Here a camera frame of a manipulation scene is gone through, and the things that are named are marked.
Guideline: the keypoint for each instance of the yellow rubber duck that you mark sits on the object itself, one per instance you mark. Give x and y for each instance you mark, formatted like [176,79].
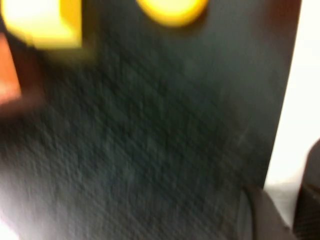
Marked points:
[172,12]

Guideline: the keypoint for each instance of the orange foam cube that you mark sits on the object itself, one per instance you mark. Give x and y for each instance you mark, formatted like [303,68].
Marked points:
[7,75]

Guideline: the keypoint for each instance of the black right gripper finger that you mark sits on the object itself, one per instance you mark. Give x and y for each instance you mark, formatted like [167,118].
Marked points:
[311,195]

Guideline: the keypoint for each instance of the yellow foam cube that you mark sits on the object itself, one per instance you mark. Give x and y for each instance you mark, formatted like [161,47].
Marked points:
[37,22]

